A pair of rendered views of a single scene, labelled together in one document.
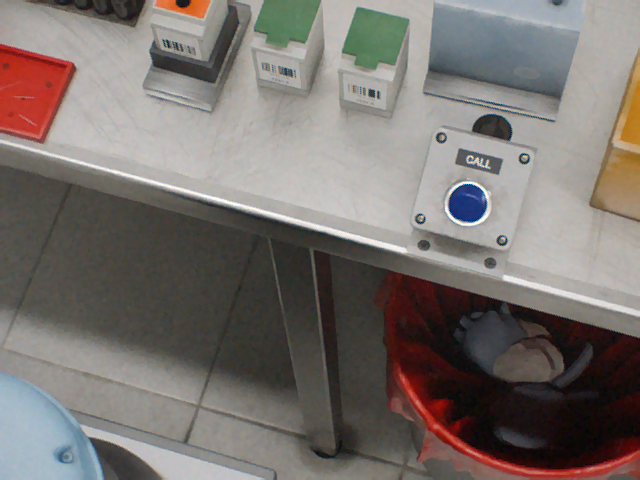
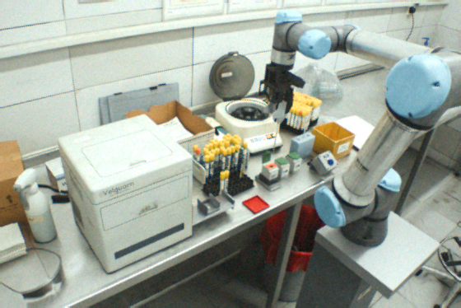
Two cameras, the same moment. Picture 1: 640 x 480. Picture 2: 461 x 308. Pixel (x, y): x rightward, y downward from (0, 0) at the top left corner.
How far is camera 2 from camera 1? 1.15 m
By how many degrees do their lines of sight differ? 48
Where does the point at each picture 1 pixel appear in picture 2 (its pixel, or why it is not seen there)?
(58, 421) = not seen: hidden behind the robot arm
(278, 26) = (283, 161)
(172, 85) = (274, 185)
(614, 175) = (334, 151)
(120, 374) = not seen: outside the picture
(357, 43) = (294, 157)
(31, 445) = not seen: hidden behind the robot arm
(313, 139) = (296, 179)
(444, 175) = (324, 161)
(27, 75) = (253, 202)
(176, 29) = (274, 170)
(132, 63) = (262, 189)
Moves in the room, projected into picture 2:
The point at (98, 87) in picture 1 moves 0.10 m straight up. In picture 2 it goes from (263, 195) to (267, 173)
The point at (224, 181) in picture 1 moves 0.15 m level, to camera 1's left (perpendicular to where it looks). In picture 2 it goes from (296, 191) to (279, 214)
